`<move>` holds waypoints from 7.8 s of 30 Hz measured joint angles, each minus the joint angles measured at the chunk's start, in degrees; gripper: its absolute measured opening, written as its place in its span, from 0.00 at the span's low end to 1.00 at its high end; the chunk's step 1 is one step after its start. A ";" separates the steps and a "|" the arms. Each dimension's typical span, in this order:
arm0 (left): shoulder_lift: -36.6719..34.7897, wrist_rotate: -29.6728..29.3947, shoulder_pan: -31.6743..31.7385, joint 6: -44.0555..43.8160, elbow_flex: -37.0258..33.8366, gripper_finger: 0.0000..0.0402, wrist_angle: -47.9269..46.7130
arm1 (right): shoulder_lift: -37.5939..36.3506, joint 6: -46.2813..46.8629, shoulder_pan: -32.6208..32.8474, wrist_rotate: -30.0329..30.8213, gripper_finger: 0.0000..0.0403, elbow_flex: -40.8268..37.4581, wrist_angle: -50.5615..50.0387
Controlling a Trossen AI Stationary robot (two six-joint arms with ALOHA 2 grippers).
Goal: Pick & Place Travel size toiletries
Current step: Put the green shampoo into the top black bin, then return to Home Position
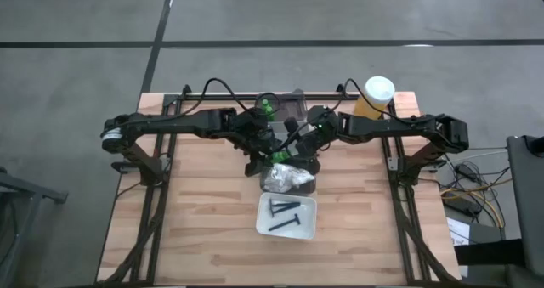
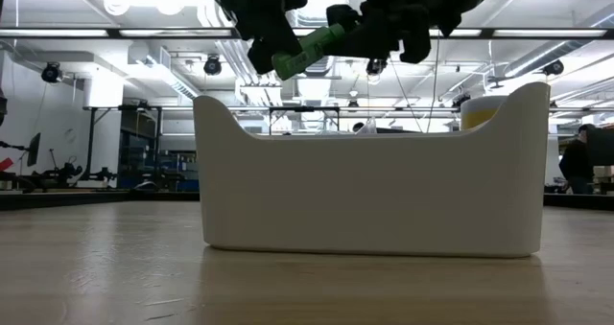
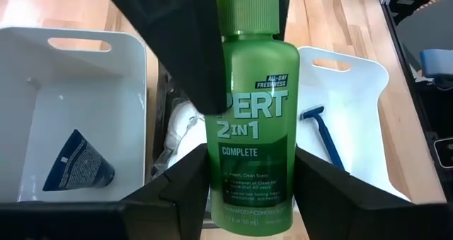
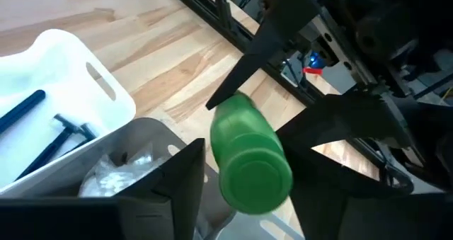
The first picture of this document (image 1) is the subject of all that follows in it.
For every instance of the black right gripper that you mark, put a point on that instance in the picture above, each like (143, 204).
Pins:
(316, 137)

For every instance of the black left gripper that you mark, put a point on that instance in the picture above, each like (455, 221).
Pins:
(255, 135)

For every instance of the blue disposable razor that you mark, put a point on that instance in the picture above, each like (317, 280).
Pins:
(287, 203)
(289, 209)
(284, 225)

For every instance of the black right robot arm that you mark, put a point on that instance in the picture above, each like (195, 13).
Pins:
(382, 126)

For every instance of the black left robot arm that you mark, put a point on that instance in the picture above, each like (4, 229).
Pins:
(170, 124)

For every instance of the dark brown plastic bin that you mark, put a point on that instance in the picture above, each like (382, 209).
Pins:
(310, 186)

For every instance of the smoky translucent plastic bin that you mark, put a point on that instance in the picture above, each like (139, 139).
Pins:
(295, 105)

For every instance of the white plastic bin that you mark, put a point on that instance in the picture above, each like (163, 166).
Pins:
(306, 228)

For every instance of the yellow wipes canister white lid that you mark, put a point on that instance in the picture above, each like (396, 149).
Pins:
(378, 92)

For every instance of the black power brick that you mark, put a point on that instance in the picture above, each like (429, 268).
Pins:
(461, 205)

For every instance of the white paper sheet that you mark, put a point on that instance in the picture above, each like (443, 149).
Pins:
(458, 233)

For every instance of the dark grey chair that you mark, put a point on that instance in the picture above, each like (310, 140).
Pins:
(527, 203)

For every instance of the grey metal cart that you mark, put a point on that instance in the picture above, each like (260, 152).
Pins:
(25, 185)

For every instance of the silver metal bracket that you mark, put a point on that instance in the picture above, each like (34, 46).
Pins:
(392, 164)

